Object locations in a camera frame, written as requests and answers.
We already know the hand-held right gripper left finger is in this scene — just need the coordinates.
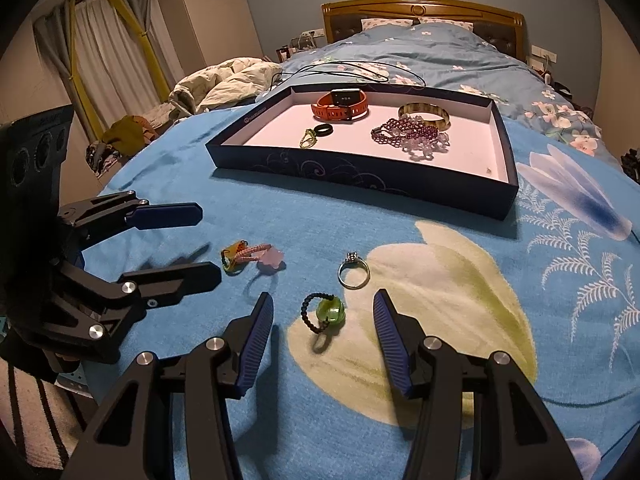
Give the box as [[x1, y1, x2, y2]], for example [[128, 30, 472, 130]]
[[60, 291, 275, 480]]

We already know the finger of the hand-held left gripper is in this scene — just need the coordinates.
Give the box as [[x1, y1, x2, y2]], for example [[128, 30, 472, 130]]
[[57, 191, 203, 248], [20, 261, 222, 366]]

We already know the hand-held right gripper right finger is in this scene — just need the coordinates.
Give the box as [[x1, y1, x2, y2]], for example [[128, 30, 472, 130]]
[[372, 288, 586, 480]]

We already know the green bead black cord ring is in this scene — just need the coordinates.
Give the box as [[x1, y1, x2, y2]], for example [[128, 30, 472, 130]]
[[301, 292, 346, 335]]

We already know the pink flower bead charm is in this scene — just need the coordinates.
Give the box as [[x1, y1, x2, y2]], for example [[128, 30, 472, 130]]
[[240, 243, 287, 273]]

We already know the silver stone ring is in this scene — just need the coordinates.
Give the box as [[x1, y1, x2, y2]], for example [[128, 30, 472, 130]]
[[338, 252, 372, 290]]

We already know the dark blue box tray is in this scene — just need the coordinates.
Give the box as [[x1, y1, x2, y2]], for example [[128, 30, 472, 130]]
[[206, 84, 521, 222]]

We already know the clear crystal bead bracelet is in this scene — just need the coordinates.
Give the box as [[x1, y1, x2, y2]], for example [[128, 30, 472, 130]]
[[397, 132, 451, 162]]

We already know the orange strap smartwatch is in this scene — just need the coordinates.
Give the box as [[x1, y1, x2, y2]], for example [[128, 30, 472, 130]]
[[311, 88, 370, 123]]

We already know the purple bead bracelet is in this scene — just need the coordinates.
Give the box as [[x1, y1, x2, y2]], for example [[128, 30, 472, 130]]
[[371, 116, 440, 147]]

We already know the tortoiseshell bangle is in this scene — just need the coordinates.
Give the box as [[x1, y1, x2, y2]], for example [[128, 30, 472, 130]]
[[398, 102, 452, 132]]

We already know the blue flower print blanket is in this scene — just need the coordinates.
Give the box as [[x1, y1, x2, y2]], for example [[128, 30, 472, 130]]
[[80, 105, 640, 480]]

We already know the olive jacket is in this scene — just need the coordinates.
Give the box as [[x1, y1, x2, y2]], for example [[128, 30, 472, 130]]
[[102, 115, 156, 154]]

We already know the grey yellow curtain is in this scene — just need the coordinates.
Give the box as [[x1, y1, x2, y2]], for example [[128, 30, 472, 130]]
[[32, 0, 101, 142], [102, 0, 173, 102]]

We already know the beige crumpled duvet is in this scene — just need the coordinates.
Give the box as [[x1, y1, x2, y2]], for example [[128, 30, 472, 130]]
[[169, 57, 283, 116]]

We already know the white sheer curtain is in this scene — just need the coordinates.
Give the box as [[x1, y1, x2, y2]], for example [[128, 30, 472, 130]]
[[72, 0, 161, 121]]

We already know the striped clothing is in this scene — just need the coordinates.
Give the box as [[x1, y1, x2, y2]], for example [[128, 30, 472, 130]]
[[0, 357, 88, 480]]

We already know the beige built-in wardrobe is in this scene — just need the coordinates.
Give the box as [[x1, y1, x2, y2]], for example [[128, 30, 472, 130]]
[[150, 0, 263, 77]]

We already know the blue floral duvet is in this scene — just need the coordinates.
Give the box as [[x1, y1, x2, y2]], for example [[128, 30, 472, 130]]
[[272, 24, 608, 157]]

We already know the floral pillow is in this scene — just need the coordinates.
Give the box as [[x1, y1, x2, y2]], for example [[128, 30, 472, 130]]
[[361, 17, 415, 30], [418, 17, 473, 31]]

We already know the dark pile of clothes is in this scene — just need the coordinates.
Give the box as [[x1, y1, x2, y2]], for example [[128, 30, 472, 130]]
[[620, 147, 640, 184]]

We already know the wooden bed headboard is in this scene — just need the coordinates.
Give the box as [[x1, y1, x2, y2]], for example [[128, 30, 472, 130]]
[[321, 0, 527, 63]]

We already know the black cable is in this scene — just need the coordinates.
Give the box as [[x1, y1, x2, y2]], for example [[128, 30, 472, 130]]
[[270, 60, 428, 92]]

